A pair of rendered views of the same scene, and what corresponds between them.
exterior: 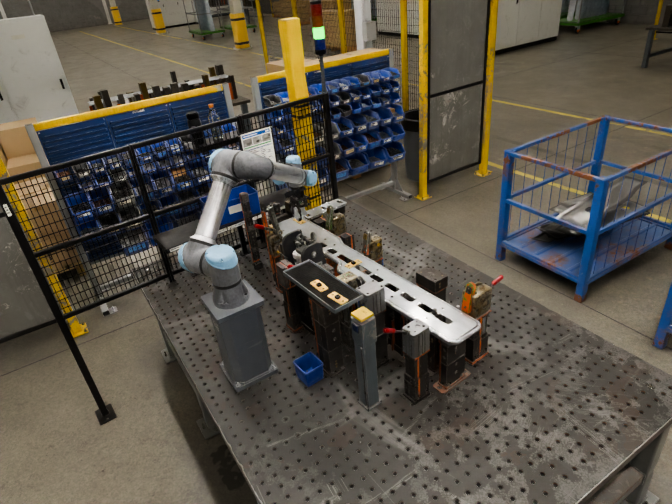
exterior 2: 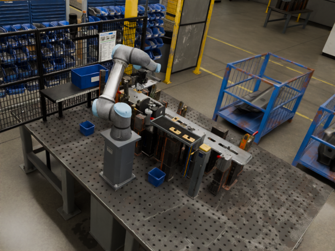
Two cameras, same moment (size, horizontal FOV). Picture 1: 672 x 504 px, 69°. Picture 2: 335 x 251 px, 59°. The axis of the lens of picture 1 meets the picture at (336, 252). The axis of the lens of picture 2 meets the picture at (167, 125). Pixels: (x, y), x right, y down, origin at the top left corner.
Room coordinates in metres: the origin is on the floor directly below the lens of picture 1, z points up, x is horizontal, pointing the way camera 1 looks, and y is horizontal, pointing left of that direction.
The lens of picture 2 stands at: (0.02, 0.81, 2.32)
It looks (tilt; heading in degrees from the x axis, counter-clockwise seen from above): 33 degrees down; 338
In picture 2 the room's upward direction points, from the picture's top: 10 degrees clockwise
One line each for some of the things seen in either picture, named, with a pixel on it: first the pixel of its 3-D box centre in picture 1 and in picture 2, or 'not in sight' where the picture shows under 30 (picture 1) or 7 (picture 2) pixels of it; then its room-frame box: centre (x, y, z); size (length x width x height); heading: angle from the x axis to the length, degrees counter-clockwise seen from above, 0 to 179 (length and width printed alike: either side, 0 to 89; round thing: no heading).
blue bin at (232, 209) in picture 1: (230, 205); (89, 76); (2.66, 0.58, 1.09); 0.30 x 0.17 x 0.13; 119
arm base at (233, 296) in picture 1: (229, 288); (121, 129); (1.69, 0.45, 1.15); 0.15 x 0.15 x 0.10
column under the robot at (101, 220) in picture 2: not in sight; (114, 209); (1.69, 0.45, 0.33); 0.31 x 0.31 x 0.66; 30
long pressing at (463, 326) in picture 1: (357, 265); (177, 120); (2.00, -0.10, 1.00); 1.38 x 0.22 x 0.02; 34
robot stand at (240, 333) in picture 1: (240, 335); (118, 156); (1.69, 0.45, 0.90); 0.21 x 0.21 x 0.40; 30
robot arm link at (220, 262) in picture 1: (221, 264); (121, 114); (1.70, 0.46, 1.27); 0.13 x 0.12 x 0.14; 57
